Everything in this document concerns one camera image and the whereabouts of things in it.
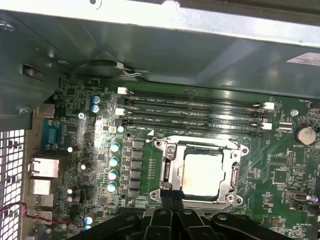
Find RAM slot white latches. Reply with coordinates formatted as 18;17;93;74
116;86;275;111
114;107;273;131

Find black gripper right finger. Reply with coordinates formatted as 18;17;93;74
172;190;286;240

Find silver CPU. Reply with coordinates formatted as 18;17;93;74
181;151;225;198

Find open PC case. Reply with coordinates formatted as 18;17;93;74
0;0;320;240

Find coin cell battery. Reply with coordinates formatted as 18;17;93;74
294;123;317;146

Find grey port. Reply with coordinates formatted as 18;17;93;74
37;103;56;119

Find red black twisted wire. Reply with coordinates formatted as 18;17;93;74
0;201;73;226

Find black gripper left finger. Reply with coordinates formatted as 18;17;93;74
67;189;174;240

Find thin metal locking lever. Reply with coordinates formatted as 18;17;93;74
207;204;234;218
156;134;245;147

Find metal socket cover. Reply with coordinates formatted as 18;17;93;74
162;139;242;203

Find green motherboard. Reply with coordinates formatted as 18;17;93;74
32;76;320;240

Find silver USB port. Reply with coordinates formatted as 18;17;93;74
34;195;55;210

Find black cable white label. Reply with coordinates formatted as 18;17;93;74
74;57;152;81

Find large silver port block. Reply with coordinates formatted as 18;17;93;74
28;156;61;180

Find white sticker label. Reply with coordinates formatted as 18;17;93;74
286;51;320;67

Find blue serial port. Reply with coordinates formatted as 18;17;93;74
41;118;68;153

